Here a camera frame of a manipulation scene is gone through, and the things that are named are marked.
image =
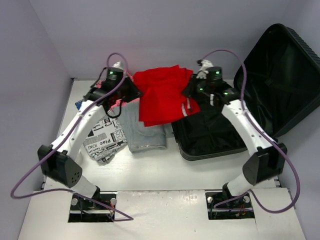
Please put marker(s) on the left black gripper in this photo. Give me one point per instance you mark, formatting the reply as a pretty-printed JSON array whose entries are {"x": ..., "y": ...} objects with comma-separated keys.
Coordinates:
[{"x": 133, "y": 88}]

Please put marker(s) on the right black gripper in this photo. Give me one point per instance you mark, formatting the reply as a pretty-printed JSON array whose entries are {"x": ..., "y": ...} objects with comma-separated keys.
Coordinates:
[{"x": 188, "y": 89}]

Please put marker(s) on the pink patterned garment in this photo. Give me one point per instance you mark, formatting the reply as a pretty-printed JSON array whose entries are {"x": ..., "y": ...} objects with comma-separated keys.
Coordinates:
[{"x": 117, "y": 103}]

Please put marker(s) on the red garment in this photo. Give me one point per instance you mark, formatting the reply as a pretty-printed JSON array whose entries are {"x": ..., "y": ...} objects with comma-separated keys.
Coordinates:
[{"x": 162, "y": 101}]

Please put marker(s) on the grey garment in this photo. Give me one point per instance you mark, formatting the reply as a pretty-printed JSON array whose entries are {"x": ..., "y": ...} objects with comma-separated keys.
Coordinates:
[{"x": 141, "y": 138}]

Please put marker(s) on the black white newspaper-print garment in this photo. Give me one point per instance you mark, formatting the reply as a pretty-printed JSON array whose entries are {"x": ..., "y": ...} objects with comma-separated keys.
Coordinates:
[{"x": 105, "y": 140}]

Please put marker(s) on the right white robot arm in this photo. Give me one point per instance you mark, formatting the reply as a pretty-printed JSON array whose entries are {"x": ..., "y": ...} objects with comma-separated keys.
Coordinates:
[{"x": 265, "y": 161}]

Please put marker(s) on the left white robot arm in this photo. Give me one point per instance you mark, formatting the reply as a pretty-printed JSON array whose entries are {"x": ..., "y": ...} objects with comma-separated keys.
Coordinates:
[{"x": 58, "y": 160}]

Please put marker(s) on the blue card packet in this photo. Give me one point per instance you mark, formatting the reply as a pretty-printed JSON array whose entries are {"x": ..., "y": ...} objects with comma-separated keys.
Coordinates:
[{"x": 78, "y": 104}]

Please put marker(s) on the black hard-shell suitcase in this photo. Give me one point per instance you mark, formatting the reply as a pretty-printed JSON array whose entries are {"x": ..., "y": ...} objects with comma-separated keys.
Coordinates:
[{"x": 281, "y": 87}]

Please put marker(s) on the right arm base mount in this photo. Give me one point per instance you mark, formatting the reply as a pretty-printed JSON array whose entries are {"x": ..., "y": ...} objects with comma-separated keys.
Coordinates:
[{"x": 238, "y": 209}]

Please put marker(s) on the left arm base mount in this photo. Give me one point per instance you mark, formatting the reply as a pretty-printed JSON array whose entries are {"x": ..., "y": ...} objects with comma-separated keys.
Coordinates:
[{"x": 85, "y": 211}]

